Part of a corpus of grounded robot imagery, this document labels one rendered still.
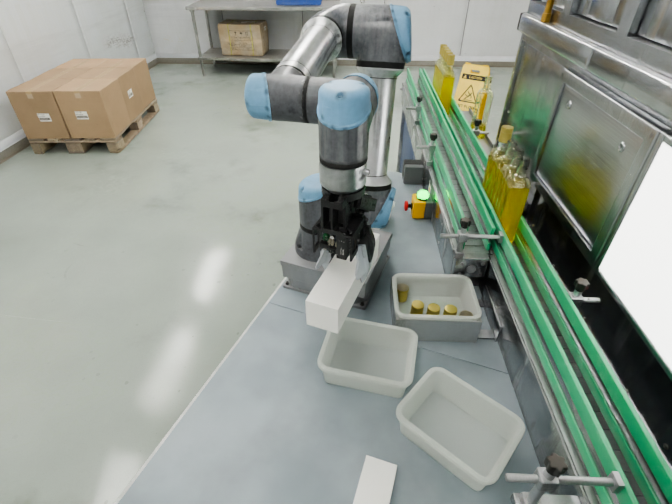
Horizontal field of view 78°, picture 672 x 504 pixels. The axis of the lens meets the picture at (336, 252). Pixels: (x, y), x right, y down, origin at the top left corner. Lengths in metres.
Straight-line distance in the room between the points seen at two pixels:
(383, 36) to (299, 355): 0.79
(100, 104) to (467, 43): 5.16
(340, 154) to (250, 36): 5.96
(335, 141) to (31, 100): 4.11
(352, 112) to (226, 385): 0.73
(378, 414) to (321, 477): 0.19
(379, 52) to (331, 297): 0.58
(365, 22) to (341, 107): 0.48
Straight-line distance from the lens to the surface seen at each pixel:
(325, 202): 0.64
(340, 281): 0.75
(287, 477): 0.95
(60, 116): 4.52
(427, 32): 7.09
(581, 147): 1.26
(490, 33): 7.29
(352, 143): 0.61
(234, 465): 0.97
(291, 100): 0.71
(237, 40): 6.60
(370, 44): 1.04
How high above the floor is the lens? 1.61
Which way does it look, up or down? 38 degrees down
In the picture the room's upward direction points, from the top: straight up
